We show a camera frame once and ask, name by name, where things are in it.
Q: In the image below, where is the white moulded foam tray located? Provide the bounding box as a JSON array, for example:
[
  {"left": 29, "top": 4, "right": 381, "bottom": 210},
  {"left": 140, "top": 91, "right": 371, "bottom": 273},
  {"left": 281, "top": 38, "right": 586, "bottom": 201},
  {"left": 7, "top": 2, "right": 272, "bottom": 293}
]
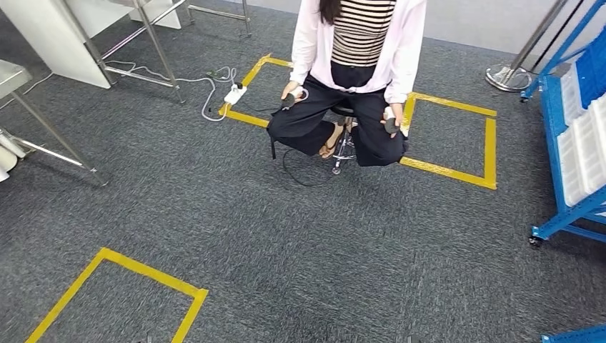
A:
[{"left": 556, "top": 42, "right": 606, "bottom": 208}]

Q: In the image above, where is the white rounded object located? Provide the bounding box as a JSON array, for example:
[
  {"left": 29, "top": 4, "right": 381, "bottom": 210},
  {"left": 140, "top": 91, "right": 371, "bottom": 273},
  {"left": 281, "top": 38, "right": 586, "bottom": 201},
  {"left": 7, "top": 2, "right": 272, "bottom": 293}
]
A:
[{"left": 0, "top": 129, "right": 28, "bottom": 184}]

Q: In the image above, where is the person's hand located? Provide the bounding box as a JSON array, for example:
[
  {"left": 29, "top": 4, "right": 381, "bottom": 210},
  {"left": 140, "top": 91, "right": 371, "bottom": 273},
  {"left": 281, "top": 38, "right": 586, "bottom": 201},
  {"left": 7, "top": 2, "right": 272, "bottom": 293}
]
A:
[
  {"left": 379, "top": 102, "right": 404, "bottom": 139},
  {"left": 280, "top": 80, "right": 305, "bottom": 103}
]

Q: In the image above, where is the white power strip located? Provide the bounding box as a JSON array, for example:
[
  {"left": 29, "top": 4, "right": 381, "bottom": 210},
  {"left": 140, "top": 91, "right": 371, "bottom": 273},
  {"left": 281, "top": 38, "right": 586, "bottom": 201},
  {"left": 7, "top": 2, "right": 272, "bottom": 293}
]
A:
[{"left": 223, "top": 82, "right": 248, "bottom": 106}]

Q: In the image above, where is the person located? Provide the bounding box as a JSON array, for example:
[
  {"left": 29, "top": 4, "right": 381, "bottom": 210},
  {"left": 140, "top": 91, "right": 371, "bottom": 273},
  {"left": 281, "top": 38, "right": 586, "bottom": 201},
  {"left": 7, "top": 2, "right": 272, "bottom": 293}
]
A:
[{"left": 266, "top": 0, "right": 428, "bottom": 168}]

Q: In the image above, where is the white floor cable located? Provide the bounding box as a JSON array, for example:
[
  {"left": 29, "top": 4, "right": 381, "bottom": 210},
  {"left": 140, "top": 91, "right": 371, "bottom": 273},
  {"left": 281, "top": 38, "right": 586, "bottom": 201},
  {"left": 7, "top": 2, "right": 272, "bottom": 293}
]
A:
[{"left": 0, "top": 59, "right": 238, "bottom": 123}]

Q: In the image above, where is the stainless steel workbench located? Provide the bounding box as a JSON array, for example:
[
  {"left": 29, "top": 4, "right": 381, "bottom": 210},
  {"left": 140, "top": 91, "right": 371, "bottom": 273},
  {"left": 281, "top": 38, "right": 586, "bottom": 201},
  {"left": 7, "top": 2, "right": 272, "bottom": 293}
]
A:
[
  {"left": 54, "top": 0, "right": 253, "bottom": 104},
  {"left": 0, "top": 59, "right": 111, "bottom": 187}
]

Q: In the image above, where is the black floor cable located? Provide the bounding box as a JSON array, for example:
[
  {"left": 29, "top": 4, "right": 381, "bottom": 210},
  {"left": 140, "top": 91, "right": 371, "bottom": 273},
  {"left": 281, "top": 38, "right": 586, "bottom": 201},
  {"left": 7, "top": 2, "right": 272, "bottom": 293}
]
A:
[{"left": 241, "top": 100, "right": 334, "bottom": 187}]

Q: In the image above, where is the black stool with chrome base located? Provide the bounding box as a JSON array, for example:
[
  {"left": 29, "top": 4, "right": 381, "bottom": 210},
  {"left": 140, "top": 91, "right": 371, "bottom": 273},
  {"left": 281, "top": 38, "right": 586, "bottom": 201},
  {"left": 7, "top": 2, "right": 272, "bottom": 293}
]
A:
[{"left": 327, "top": 104, "right": 359, "bottom": 176}]

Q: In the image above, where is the white partition panel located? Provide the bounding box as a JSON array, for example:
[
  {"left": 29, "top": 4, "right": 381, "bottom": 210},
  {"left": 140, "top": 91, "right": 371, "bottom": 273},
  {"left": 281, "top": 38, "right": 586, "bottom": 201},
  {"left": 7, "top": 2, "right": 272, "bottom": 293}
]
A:
[{"left": 0, "top": 0, "right": 182, "bottom": 89}]

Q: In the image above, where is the grey handheld controller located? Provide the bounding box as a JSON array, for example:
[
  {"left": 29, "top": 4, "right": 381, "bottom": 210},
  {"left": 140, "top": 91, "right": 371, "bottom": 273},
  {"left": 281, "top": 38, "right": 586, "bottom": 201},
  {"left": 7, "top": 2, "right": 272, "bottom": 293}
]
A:
[
  {"left": 282, "top": 86, "right": 309, "bottom": 111},
  {"left": 382, "top": 106, "right": 402, "bottom": 135}
]

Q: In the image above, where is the chrome stanchion post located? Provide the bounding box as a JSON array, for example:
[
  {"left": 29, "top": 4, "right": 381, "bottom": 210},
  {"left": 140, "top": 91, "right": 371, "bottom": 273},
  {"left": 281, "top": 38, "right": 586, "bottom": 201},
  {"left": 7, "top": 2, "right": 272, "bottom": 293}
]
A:
[{"left": 485, "top": 0, "right": 572, "bottom": 93}]

